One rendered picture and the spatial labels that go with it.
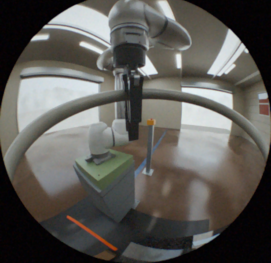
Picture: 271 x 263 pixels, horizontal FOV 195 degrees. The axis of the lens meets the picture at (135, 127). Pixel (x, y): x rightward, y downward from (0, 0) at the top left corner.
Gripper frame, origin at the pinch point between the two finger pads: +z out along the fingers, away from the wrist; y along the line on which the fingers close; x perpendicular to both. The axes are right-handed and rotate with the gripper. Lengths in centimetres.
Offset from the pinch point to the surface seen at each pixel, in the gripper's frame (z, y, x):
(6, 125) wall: -31, -96, -500
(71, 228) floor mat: 94, 53, -90
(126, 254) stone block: 38, 52, -16
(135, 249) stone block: 38, 48, -11
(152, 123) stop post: 48, -76, 47
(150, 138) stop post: 74, -69, 43
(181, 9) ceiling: -249, -106, 143
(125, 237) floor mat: 99, 58, -25
